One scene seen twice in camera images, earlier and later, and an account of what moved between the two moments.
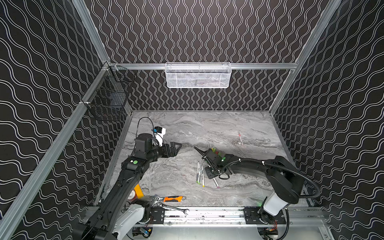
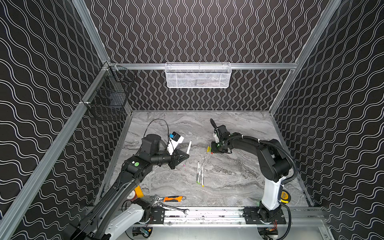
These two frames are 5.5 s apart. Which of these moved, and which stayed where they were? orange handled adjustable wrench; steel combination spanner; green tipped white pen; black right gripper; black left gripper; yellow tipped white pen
Moved: black right gripper; black left gripper
Stayed: yellow tipped white pen; green tipped white pen; orange handled adjustable wrench; steel combination spanner
